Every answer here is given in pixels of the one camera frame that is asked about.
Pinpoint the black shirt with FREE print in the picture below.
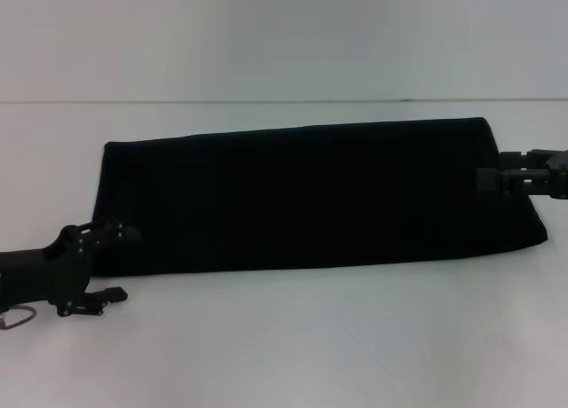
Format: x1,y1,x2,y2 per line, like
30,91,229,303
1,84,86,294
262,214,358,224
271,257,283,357
89,116,549,278

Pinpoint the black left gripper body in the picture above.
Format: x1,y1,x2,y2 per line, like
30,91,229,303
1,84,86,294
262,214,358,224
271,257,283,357
0,224,95,318

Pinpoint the thin left wrist cable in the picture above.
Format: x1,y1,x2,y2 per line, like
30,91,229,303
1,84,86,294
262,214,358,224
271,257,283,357
0,304,38,332

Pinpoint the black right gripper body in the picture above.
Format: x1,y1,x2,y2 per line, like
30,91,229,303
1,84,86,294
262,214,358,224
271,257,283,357
526,148,568,200

